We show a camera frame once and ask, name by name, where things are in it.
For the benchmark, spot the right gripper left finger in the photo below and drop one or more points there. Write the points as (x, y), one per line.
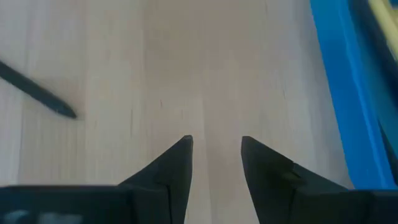
(168, 186)

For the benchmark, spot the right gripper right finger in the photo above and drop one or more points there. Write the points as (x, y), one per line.
(273, 193)

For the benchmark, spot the blue plastic supply box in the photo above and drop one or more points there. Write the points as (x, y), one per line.
(342, 77)

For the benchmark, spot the matte black pen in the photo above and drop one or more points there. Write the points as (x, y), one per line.
(37, 91)

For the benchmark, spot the yellow highlighter pen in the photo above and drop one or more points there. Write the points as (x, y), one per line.
(385, 21)

